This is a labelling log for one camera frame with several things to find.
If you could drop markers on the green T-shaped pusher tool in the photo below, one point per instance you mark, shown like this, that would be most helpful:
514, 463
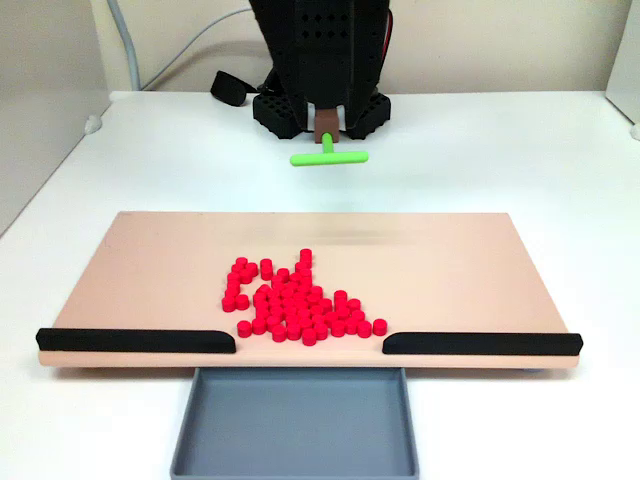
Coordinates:
327, 159

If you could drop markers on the pink flat board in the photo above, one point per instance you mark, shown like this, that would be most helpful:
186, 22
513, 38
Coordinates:
450, 280

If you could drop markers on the grey shallow tray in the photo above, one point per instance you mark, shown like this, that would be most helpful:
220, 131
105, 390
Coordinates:
300, 425

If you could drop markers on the black edge rail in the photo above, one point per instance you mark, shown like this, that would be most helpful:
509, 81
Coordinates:
125, 341
475, 344

